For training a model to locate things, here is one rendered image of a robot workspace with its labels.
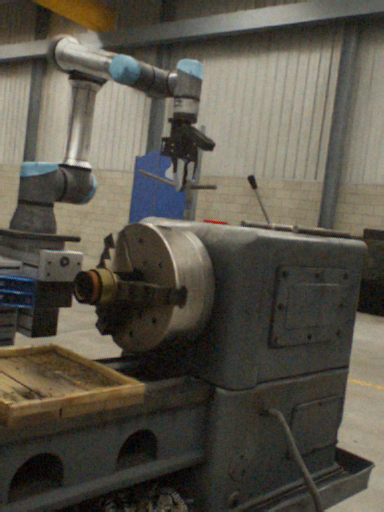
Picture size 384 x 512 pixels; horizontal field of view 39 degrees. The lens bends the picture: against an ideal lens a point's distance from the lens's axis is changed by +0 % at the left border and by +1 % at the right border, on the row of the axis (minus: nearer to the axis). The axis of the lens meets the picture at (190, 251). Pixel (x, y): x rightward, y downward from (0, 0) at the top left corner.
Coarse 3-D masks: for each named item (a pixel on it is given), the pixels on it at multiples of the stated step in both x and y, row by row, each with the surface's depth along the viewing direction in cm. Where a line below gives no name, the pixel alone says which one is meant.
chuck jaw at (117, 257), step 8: (112, 232) 133; (120, 232) 137; (104, 240) 134; (112, 240) 132; (120, 240) 133; (112, 248) 132; (120, 248) 132; (128, 248) 134; (104, 256) 131; (112, 256) 129; (120, 256) 131; (128, 256) 133; (104, 264) 127; (112, 264) 128; (120, 264) 130; (128, 264) 132; (120, 272) 129; (128, 272) 131; (136, 272) 134
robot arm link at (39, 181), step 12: (24, 168) 174; (36, 168) 173; (48, 168) 175; (60, 168) 183; (24, 180) 174; (36, 180) 173; (48, 180) 175; (60, 180) 179; (24, 192) 174; (36, 192) 174; (48, 192) 176; (60, 192) 180
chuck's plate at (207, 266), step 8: (184, 232) 134; (192, 240) 132; (200, 248) 131; (200, 256) 129; (208, 256) 131; (208, 264) 130; (208, 272) 129; (208, 280) 128; (208, 288) 128; (208, 296) 128; (208, 304) 128; (208, 312) 129; (200, 320) 128; (208, 320) 130; (200, 328) 130; (192, 336) 131; (184, 344) 133
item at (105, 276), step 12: (84, 276) 121; (96, 276) 122; (108, 276) 123; (72, 288) 124; (84, 288) 125; (96, 288) 120; (108, 288) 122; (84, 300) 121; (96, 300) 122; (108, 300) 123
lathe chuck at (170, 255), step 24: (144, 240) 130; (168, 240) 125; (144, 264) 130; (168, 264) 123; (192, 264) 126; (192, 288) 124; (144, 312) 128; (168, 312) 122; (192, 312) 125; (120, 336) 135; (144, 336) 128; (168, 336) 125
